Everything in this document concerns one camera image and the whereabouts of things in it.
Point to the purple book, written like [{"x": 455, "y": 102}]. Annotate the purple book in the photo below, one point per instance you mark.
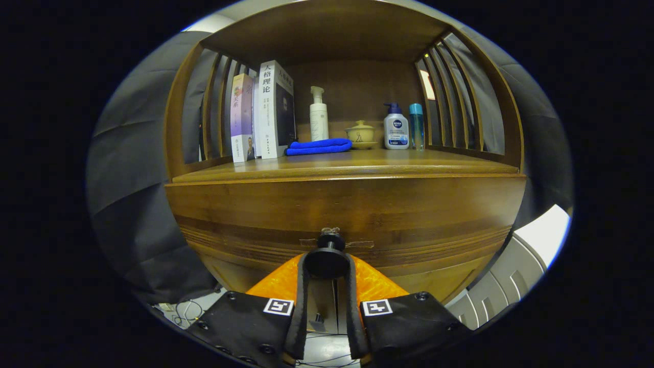
[{"x": 241, "y": 117}]

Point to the grey slatted plastic object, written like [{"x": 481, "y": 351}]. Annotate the grey slatted plastic object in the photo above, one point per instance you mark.
[{"x": 500, "y": 286}]

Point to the teal bottle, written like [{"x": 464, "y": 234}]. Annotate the teal bottle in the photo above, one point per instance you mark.
[{"x": 416, "y": 128}]

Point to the beige lidded teacup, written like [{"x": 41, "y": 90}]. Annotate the beige lidded teacup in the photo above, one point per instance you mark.
[{"x": 360, "y": 134}]

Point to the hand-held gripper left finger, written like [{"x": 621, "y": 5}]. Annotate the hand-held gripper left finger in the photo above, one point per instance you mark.
[{"x": 301, "y": 317}]

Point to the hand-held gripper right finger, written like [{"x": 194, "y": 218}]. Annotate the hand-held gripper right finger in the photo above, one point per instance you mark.
[{"x": 355, "y": 322}]

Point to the blue folded cloth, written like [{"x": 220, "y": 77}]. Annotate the blue folded cloth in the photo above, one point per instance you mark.
[{"x": 319, "y": 146}]

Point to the brown wooden countertop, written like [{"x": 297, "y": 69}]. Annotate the brown wooden countertop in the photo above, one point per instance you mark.
[{"x": 383, "y": 161}]

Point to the white pump bottle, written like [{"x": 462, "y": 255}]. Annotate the white pump bottle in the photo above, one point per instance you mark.
[{"x": 319, "y": 122}]

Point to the white blue-capped lotion bottle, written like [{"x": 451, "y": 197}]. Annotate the white blue-capped lotion bottle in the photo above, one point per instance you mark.
[{"x": 396, "y": 130}]

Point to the brown wooden drawer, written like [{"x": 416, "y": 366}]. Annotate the brown wooden drawer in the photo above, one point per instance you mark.
[{"x": 357, "y": 209}]

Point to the black backdrop cloth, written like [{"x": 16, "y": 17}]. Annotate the black backdrop cloth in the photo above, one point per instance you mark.
[{"x": 133, "y": 179}]

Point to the thick white book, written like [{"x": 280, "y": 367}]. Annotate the thick white book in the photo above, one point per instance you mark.
[{"x": 268, "y": 112}]

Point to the brown wooden cabinet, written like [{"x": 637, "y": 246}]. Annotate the brown wooden cabinet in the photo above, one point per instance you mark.
[{"x": 352, "y": 87}]

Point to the white board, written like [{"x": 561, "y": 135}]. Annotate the white board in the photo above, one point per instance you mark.
[{"x": 546, "y": 232}]

